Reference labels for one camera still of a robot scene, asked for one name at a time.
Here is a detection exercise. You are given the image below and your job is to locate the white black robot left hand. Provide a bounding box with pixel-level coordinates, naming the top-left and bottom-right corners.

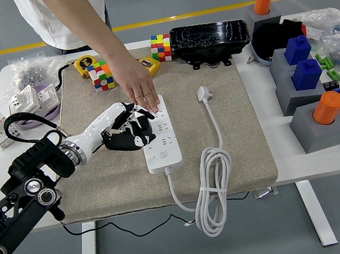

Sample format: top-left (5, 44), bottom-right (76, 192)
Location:
top-left (68, 96), bottom-right (161, 164)

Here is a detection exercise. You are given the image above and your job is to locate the person's right hand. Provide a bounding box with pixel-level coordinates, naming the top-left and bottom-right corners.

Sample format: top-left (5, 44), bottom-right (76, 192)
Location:
top-left (107, 49), bottom-right (162, 120)

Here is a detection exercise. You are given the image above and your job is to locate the black plug adapter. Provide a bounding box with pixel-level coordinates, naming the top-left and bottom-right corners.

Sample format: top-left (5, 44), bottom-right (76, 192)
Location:
top-left (102, 124), bottom-right (158, 156)

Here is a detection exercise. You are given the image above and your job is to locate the white power strip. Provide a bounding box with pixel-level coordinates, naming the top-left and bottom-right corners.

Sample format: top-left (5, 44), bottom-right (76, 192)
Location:
top-left (133, 91), bottom-right (185, 176)

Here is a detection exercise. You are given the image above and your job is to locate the yellow tape measure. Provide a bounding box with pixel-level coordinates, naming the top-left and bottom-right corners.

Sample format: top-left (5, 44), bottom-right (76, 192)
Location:
top-left (138, 54), bottom-right (164, 79)
top-left (50, 54), bottom-right (101, 86)

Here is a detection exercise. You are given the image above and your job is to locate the colourful puzzle cube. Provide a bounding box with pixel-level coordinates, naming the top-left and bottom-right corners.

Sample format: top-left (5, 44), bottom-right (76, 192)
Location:
top-left (148, 32), bottom-right (175, 65)
top-left (85, 59), bottom-right (117, 94)

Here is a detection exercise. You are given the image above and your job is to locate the purple tape roll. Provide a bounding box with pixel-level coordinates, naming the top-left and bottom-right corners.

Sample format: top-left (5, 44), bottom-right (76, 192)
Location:
top-left (13, 80), bottom-right (66, 131)

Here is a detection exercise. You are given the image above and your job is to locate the grey-brown mat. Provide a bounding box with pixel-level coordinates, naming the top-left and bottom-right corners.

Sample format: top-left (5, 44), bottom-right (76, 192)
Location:
top-left (34, 27), bottom-right (282, 225)

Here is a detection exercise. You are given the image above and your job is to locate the glossy black device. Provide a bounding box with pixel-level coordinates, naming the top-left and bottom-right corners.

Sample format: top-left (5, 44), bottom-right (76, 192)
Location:
top-left (168, 14), bottom-right (255, 76)

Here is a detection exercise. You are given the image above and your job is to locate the clear bag of metal nuts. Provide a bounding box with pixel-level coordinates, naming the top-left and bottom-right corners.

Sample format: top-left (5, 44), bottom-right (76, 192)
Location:
top-left (0, 47), bottom-right (71, 102)

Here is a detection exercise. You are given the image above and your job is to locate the grey block holder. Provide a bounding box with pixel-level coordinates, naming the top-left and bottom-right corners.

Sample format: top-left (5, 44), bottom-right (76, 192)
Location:
top-left (267, 45), bottom-right (300, 82)
top-left (272, 64), bottom-right (338, 118)
top-left (286, 98), bottom-right (340, 157)
top-left (239, 0), bottom-right (285, 34)

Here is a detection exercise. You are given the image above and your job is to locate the light blue round container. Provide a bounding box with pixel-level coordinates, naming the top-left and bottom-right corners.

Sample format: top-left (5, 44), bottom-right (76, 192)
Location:
top-left (250, 36), bottom-right (275, 69)

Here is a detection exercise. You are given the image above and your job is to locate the orange cylinder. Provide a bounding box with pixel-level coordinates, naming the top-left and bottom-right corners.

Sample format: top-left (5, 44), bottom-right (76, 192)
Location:
top-left (252, 0), bottom-right (277, 17)
top-left (309, 89), bottom-right (340, 128)

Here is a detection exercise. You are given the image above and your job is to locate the black cloth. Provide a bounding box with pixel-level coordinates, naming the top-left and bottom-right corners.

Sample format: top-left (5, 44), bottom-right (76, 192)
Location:
top-left (249, 16), bottom-right (310, 65)

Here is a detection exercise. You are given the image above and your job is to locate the small black module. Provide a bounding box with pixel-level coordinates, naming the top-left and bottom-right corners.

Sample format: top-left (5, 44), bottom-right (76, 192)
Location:
top-left (322, 79), bottom-right (340, 93)

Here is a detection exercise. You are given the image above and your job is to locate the blue block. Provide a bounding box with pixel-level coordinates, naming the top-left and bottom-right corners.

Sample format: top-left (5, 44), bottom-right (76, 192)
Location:
top-left (288, 56), bottom-right (326, 93)
top-left (282, 33), bottom-right (315, 67)

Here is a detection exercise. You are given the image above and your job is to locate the clear plastic bag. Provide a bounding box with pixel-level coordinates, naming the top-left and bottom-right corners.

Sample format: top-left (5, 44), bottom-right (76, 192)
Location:
top-left (298, 6), bottom-right (340, 45)

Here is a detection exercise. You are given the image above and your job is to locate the white wall socket panel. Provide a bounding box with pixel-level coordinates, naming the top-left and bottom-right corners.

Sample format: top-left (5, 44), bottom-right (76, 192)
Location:
top-left (6, 84), bottom-right (43, 122)
top-left (36, 82), bottom-right (63, 110)

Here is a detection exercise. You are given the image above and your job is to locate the white power strip cord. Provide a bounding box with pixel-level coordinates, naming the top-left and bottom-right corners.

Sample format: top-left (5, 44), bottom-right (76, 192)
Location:
top-left (152, 82), bottom-right (245, 244)

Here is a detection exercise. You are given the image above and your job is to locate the thin black plug cord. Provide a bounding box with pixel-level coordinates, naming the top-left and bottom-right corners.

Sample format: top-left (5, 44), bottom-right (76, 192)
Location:
top-left (55, 182), bottom-right (254, 251)

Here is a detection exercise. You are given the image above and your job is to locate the metal bracket under table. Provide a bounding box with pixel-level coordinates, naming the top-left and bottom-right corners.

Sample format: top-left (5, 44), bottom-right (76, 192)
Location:
top-left (252, 185), bottom-right (280, 200)

